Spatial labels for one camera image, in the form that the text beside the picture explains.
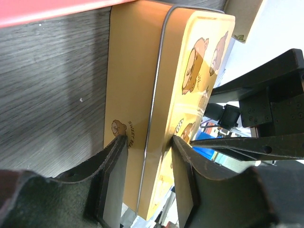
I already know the silver tin lid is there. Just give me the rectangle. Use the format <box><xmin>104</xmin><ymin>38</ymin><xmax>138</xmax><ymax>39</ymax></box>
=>
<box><xmin>136</xmin><ymin>5</ymin><xmax>236</xmax><ymax>219</ymax></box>

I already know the gold cookie tin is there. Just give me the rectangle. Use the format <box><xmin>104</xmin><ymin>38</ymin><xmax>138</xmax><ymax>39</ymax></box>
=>
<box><xmin>104</xmin><ymin>0</ymin><xmax>171</xmax><ymax>215</ymax></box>

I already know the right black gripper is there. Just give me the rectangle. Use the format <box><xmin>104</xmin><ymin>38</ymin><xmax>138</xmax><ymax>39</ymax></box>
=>
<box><xmin>190</xmin><ymin>48</ymin><xmax>304</xmax><ymax>161</ymax></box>

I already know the pink plastic tray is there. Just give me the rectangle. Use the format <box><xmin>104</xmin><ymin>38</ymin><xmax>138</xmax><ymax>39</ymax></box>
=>
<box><xmin>0</xmin><ymin>0</ymin><xmax>129</xmax><ymax>28</ymax></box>

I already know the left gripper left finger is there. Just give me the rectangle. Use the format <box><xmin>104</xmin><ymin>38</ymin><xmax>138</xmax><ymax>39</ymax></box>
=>
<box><xmin>0</xmin><ymin>135</ymin><xmax>128</xmax><ymax>228</ymax></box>

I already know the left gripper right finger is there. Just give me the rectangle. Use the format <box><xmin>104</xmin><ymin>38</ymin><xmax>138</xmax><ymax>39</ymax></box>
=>
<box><xmin>171</xmin><ymin>135</ymin><xmax>304</xmax><ymax>228</ymax></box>

